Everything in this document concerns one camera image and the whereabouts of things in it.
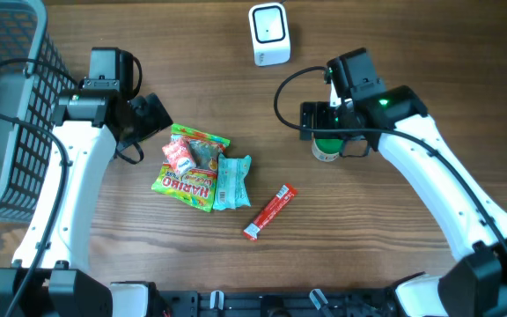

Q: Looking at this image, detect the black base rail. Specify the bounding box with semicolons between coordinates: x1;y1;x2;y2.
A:
76;288;469;317

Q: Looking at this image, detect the small red candy packet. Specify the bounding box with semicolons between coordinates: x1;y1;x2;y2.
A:
162;136;196;176

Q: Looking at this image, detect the colourful candy bag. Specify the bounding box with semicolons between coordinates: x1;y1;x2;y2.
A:
151;123;231;212

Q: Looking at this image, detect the white barcode scanner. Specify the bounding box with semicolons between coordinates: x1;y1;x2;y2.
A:
248;2;291;67

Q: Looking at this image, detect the green lid sauce jar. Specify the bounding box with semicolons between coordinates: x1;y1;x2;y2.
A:
312;139;342;162

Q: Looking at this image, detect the teal snack pouch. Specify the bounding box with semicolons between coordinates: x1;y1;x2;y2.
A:
213;154;252;210

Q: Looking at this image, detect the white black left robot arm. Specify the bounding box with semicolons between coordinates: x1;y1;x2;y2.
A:
0;90;172;316

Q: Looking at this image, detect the dark grey plastic basket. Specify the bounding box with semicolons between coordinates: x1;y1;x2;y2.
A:
0;1;74;223

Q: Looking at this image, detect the black right camera cable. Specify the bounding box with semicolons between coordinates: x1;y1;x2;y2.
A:
273;65;507;317

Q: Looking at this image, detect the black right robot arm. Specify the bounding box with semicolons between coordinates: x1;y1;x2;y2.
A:
300;86;507;316

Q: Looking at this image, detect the red snack packet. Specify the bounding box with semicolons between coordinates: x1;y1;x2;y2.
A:
243;183;298;240

